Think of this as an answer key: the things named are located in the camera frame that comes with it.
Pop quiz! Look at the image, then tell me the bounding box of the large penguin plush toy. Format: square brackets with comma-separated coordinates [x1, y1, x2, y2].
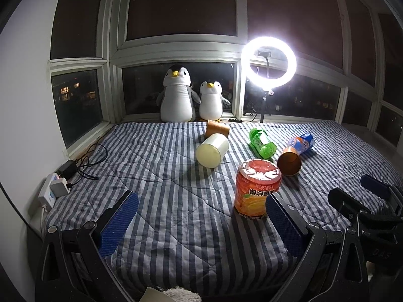
[156, 64, 202, 123]

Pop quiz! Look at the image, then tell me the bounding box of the white plug adapter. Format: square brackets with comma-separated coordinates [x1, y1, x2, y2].
[50, 178, 72, 199]

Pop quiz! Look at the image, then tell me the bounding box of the striped blanket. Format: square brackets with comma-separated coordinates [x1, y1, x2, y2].
[44, 120, 403, 294]

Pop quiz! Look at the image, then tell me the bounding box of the cream plastic cup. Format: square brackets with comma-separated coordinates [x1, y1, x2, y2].
[195, 133, 230, 168]

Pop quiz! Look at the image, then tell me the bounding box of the white fluffy cloth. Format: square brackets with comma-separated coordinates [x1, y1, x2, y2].
[156, 286, 203, 302]

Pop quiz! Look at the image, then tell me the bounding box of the white window frame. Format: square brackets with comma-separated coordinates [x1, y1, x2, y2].
[49, 0, 403, 158]

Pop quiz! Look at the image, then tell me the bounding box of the blue orange soda bottle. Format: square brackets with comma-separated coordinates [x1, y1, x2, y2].
[287, 133, 315, 156]

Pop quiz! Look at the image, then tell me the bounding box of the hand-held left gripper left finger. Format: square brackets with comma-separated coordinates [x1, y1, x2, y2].
[35, 190, 148, 302]

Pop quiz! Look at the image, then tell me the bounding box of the small penguin plush toy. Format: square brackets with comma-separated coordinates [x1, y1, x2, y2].
[198, 81, 231, 122]

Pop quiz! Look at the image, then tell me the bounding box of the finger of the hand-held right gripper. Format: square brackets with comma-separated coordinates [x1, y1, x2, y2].
[327, 188, 378, 224]
[360, 174, 403, 217]

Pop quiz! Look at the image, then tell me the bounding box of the black cable bundle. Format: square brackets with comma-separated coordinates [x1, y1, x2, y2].
[242, 102, 262, 123]

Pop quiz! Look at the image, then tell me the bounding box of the white power strip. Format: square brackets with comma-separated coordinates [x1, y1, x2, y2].
[38, 173, 62, 210]

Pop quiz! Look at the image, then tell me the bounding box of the black power adapter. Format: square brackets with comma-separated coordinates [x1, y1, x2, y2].
[60, 160, 78, 179]

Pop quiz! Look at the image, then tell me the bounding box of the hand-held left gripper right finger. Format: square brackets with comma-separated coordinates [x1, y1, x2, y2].
[265, 192, 370, 302]

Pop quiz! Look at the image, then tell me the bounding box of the orange juice bottle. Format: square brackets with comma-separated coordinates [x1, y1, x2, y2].
[233, 159, 283, 220]

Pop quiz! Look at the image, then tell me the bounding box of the large brown paper cup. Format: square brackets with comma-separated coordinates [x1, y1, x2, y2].
[277, 147, 302, 176]

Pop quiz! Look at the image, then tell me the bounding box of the white power cord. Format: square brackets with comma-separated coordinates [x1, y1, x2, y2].
[39, 206, 48, 237]

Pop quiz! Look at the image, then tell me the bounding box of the green plastic bottle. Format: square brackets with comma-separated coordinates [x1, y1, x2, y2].
[249, 128, 278, 159]

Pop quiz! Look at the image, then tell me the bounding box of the small brown paper cup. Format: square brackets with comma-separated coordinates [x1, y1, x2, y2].
[205, 119, 230, 138]

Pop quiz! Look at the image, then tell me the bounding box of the ring light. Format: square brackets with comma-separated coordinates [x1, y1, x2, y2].
[241, 36, 297, 85]

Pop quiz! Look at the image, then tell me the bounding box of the black tripod stand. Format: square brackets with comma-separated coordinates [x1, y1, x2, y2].
[259, 89, 275, 123]

